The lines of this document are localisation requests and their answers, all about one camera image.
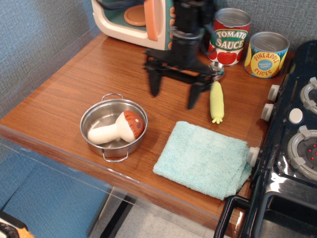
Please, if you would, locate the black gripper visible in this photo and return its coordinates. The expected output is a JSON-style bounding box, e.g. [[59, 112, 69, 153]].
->
[[144, 32, 215, 110]]

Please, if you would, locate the yellow handled metal spoon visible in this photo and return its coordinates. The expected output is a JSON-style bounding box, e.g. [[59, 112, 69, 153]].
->
[[209, 62, 224, 124]]

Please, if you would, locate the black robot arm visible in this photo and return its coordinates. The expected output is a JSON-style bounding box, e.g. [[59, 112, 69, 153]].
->
[[145, 0, 216, 109]]

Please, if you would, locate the plush mushroom toy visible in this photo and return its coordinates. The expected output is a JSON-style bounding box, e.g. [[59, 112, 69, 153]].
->
[[87, 110, 145, 145]]

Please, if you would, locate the toy microwave teal and pink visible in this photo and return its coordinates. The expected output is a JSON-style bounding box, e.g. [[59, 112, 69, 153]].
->
[[92, 0, 175, 50]]

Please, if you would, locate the tomato sauce can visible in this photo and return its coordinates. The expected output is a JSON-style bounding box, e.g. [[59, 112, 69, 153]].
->
[[208, 8, 252, 66]]

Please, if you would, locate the light blue folded towel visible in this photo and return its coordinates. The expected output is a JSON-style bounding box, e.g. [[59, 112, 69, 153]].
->
[[153, 121, 252, 200]]

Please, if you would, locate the grey stove knob middle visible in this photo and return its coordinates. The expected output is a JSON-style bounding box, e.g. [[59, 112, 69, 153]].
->
[[261, 104, 274, 121]]

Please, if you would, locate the grey stove knob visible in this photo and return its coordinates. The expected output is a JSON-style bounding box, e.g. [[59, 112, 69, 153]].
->
[[267, 84, 280, 102], [246, 147, 260, 167], [261, 104, 274, 121]]

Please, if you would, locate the pineapple slices can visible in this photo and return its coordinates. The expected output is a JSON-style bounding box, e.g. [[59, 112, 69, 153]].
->
[[244, 32, 290, 79]]

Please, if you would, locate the grey stove knob upper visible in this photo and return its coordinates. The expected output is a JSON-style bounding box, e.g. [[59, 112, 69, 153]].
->
[[267, 84, 280, 102]]

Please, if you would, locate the grey stove knob lower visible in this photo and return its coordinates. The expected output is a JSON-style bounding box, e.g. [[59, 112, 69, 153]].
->
[[246, 147, 260, 167]]

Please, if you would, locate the black toy stove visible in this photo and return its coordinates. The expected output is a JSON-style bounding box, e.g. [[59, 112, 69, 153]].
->
[[214, 40, 317, 238]]

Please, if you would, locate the orange fuzzy object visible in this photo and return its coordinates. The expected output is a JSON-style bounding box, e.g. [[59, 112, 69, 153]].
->
[[16, 228, 34, 238]]

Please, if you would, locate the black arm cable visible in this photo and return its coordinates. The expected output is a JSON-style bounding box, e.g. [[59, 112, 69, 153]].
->
[[200, 23, 220, 57]]

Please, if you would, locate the metal pot with handles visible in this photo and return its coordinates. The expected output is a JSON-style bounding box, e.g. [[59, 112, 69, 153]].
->
[[80, 93, 149, 163]]

